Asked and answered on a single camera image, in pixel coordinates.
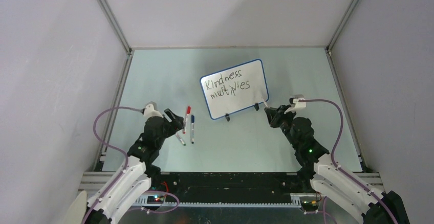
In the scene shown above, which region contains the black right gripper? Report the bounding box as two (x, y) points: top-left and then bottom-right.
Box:
(265, 105), (299, 149)

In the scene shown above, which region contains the blue-framed whiteboard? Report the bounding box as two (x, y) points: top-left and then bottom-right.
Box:
(199, 59), (269, 120)

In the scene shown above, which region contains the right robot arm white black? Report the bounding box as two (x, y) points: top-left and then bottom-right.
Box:
(264, 105), (409, 223)

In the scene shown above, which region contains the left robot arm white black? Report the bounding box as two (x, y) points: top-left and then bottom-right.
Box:
(81, 102), (185, 223)

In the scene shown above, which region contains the green whiteboard marker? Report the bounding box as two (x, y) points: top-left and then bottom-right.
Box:
(176, 133), (186, 146)

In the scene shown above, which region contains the blue whiteboard marker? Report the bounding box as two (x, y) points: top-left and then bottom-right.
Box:
(190, 115), (195, 144)

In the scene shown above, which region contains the red whiteboard marker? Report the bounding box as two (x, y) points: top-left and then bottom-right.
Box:
(182, 106), (191, 134)

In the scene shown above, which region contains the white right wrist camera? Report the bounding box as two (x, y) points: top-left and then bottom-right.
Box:
(284, 95), (307, 114)

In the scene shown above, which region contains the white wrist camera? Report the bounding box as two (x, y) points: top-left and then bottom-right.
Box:
(284, 95), (307, 114)
(142, 101), (164, 119)

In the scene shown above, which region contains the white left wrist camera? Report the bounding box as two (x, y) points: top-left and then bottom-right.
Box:
(142, 101), (164, 119)

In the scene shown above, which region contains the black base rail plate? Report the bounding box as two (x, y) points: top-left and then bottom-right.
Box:
(151, 172), (315, 203)

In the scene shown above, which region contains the grey slotted cable duct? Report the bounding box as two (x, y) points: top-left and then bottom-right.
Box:
(132, 195), (301, 208)

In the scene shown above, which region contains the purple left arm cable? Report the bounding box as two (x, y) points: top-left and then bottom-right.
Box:
(81, 106), (180, 224)

